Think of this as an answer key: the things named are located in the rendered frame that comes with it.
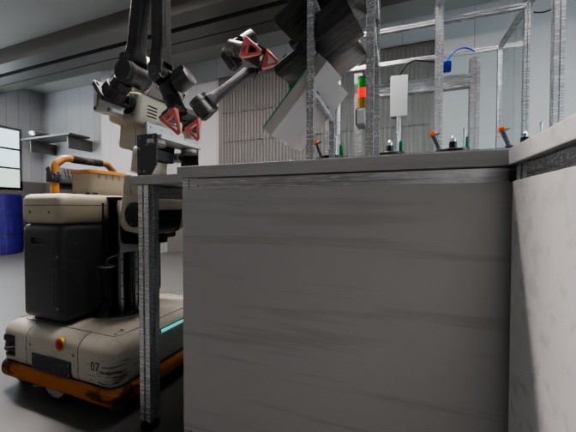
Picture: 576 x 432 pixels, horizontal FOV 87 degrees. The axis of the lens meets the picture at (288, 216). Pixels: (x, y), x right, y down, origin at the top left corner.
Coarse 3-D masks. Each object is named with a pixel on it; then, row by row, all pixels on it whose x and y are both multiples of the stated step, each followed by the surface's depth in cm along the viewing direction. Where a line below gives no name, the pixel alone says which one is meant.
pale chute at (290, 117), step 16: (320, 64) 91; (304, 80) 93; (320, 80) 94; (336, 80) 100; (288, 96) 96; (304, 96) 95; (320, 96) 101; (288, 112) 96; (304, 112) 102; (272, 128) 99; (288, 128) 103
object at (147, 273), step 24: (144, 192) 101; (168, 192) 111; (144, 216) 102; (144, 240) 103; (144, 264) 103; (144, 288) 103; (144, 312) 103; (144, 336) 103; (144, 360) 103; (144, 384) 103; (144, 408) 103
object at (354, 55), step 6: (360, 42) 106; (348, 48) 102; (354, 48) 103; (360, 48) 105; (342, 54) 104; (348, 54) 105; (354, 54) 106; (360, 54) 108; (336, 60) 106; (342, 60) 107; (348, 60) 108; (354, 60) 110; (360, 60) 111; (336, 66) 109; (342, 66) 110; (348, 66) 112; (354, 66) 113; (342, 72) 114
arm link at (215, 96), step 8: (240, 72) 156; (248, 72) 157; (256, 72) 159; (232, 80) 154; (240, 80) 155; (224, 88) 152; (232, 88) 154; (200, 96) 146; (208, 96) 148; (216, 96) 150; (224, 96) 153; (192, 104) 146; (216, 104) 151; (208, 112) 147
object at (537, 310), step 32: (512, 160) 53; (544, 160) 44; (544, 192) 42; (512, 224) 54; (544, 224) 42; (512, 256) 54; (544, 256) 42; (512, 288) 53; (544, 288) 42; (512, 320) 53; (544, 320) 42; (512, 352) 53; (544, 352) 42; (512, 384) 53; (544, 384) 42; (512, 416) 53; (544, 416) 42
